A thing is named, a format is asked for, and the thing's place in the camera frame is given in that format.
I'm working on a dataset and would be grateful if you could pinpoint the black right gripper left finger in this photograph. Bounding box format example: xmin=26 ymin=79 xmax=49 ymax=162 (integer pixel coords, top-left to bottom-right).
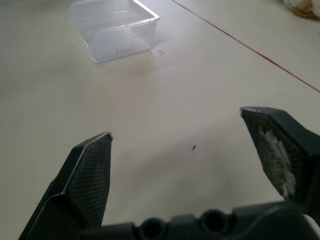
xmin=18 ymin=131 xmax=115 ymax=240

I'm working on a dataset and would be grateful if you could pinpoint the clear plastic container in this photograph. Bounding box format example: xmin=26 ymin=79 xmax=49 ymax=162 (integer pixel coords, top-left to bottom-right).
xmin=69 ymin=0 xmax=160 ymax=65

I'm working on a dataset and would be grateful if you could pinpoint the white and brown plush object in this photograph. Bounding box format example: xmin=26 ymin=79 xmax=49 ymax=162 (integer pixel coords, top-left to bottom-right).
xmin=281 ymin=0 xmax=320 ymax=20

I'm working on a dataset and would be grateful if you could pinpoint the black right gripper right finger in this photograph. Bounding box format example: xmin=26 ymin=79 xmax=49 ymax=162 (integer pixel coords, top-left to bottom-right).
xmin=239 ymin=106 xmax=320 ymax=218

